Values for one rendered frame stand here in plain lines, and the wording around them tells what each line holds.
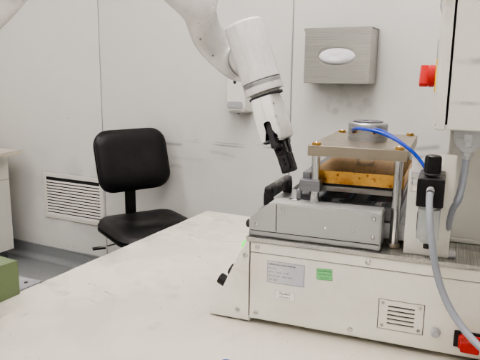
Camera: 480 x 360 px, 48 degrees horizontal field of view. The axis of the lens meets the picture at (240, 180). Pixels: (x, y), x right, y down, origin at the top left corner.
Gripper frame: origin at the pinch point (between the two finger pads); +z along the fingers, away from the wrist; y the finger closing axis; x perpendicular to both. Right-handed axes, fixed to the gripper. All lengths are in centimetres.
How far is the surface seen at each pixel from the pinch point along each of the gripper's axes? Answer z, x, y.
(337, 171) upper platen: 3.6, 12.4, 10.1
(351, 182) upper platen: 6.4, 14.4, 10.3
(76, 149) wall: -36, -180, -160
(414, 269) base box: 23.1, 21.9, 17.1
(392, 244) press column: 18.9, 18.9, 13.6
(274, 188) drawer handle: 4.0, -2.3, 6.2
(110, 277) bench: 14, -49, 7
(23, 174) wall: -33, -233, -164
